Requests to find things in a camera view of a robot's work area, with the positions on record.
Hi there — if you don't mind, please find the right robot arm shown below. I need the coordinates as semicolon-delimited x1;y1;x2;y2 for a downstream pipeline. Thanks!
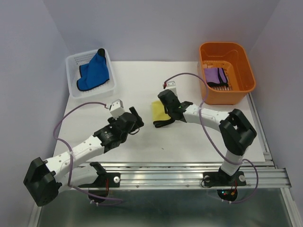
158;90;257;184

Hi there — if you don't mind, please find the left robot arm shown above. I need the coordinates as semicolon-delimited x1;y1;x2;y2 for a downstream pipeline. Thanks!
23;107;144;207

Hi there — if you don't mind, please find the yellow towel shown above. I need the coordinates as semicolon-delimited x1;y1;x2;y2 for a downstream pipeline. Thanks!
151;101;175;128

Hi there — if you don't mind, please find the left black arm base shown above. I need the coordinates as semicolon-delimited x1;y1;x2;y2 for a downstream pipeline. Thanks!
88;172;121;188

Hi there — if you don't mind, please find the black and purple towel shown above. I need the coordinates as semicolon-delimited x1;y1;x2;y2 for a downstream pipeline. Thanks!
204;68;229;87

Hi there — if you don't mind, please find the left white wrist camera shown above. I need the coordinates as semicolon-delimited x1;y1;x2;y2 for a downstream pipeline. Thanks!
109;99;125;119

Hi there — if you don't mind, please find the blue towel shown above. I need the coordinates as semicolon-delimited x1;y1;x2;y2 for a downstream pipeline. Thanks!
77;48;110;92

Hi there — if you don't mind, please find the white perforated basket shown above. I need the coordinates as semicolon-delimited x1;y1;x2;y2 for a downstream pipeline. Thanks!
65;48;116;100

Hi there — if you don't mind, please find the orange plastic basket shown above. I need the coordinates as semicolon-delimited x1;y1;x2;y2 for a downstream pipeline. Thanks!
199;42;256;105

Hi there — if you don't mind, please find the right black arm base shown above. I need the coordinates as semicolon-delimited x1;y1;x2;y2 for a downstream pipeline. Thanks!
203;171;247;187

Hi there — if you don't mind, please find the aluminium mounting rail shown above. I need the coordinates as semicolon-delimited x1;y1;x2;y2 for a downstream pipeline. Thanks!
101;161;291;191

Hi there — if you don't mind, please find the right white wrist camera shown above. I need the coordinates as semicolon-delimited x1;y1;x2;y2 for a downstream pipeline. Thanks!
163;80;177;96

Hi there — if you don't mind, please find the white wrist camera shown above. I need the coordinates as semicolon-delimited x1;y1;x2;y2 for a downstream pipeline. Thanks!
109;99;125;119
163;80;177;96

